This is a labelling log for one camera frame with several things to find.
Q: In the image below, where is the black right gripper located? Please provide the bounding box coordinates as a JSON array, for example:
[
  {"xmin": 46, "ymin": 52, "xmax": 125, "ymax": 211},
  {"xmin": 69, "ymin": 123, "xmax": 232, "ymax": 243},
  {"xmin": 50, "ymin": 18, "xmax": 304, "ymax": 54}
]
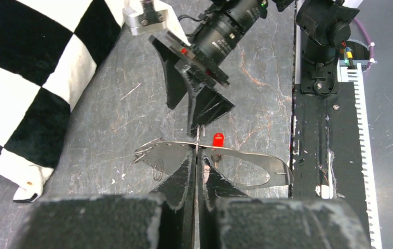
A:
[{"xmin": 148, "ymin": 29, "xmax": 235, "ymax": 137}]

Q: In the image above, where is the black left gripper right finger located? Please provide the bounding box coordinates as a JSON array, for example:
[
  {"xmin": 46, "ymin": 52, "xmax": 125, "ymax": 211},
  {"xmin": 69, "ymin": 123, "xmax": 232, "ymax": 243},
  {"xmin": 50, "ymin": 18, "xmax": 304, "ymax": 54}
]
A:
[{"xmin": 196, "ymin": 150, "xmax": 371, "ymax": 248}]

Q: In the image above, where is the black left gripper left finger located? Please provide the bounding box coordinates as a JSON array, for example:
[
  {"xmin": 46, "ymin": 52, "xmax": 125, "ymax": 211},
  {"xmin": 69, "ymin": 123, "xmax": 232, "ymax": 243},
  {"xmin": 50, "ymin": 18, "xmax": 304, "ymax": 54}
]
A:
[{"xmin": 11, "ymin": 149, "xmax": 195, "ymax": 248}]

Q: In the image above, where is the red tag key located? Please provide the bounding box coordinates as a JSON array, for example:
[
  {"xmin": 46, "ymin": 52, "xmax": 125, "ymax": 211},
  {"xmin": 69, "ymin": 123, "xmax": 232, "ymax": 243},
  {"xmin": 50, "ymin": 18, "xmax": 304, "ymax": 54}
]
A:
[{"xmin": 211, "ymin": 132, "xmax": 225, "ymax": 169}]

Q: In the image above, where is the silver metal key holder plate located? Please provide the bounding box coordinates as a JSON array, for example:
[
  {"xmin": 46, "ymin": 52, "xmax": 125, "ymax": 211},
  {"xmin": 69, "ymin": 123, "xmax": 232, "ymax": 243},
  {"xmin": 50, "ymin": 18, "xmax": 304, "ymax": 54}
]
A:
[{"xmin": 133, "ymin": 138, "xmax": 293, "ymax": 190}]

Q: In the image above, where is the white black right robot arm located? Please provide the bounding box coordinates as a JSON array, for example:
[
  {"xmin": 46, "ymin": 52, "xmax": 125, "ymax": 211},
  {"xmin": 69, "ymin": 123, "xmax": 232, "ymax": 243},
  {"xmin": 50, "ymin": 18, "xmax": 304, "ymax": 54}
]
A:
[{"xmin": 150, "ymin": 1, "xmax": 294, "ymax": 137}]

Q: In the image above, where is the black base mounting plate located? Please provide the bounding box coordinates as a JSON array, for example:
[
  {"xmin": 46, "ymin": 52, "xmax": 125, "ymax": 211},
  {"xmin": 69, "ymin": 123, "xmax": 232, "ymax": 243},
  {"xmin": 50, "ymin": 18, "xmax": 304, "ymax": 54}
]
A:
[{"xmin": 290, "ymin": 82, "xmax": 370, "ymax": 235}]

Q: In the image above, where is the black white checkered pillow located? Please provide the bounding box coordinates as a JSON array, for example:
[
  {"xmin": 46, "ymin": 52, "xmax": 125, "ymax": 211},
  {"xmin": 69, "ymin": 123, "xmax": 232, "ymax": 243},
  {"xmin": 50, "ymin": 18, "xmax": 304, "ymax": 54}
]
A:
[{"xmin": 0, "ymin": 1, "xmax": 125, "ymax": 203}]

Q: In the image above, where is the white toothed cable duct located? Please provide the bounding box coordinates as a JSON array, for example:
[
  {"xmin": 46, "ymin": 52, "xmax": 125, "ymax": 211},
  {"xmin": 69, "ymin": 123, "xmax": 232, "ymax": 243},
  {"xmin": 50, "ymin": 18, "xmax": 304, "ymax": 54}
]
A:
[{"xmin": 337, "ymin": 63, "xmax": 383, "ymax": 248}]

